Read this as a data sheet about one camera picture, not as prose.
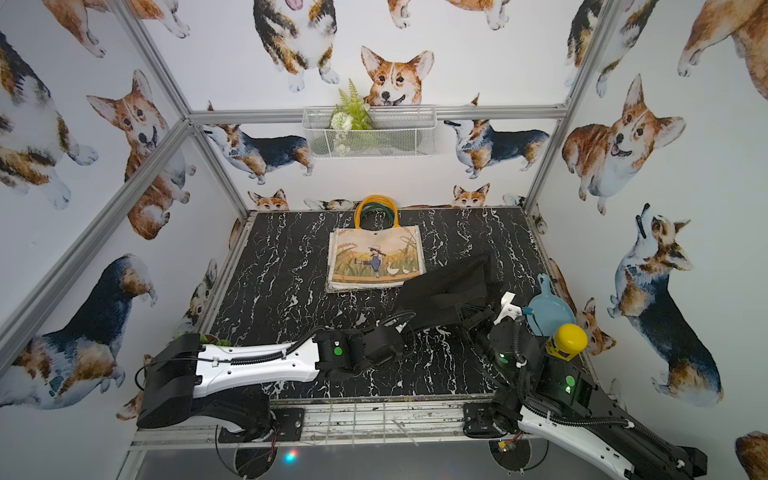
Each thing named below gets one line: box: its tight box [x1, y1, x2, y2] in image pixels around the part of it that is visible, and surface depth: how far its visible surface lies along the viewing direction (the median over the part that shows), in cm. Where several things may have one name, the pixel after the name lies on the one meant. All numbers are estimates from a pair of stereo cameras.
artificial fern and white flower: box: [330, 78, 373, 154], surface depth 85 cm
